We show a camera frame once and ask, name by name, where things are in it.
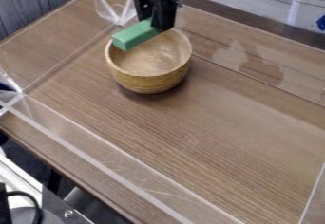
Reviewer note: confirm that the clear acrylic front wall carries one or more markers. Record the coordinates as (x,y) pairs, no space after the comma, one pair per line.
(115,177)

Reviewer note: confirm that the clear acrylic corner bracket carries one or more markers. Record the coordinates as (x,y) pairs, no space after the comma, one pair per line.
(117,14)

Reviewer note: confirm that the white container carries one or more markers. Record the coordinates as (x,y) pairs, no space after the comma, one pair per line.
(306,15)

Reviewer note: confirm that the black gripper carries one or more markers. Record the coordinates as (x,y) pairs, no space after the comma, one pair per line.
(163,12)

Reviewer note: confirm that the grey metal bracket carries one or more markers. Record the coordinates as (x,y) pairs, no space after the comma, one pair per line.
(57,212)

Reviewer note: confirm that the green rectangular block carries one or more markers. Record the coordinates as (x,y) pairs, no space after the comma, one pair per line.
(133,35)

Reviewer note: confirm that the brown wooden bowl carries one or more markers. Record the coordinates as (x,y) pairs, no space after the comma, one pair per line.
(153,66)

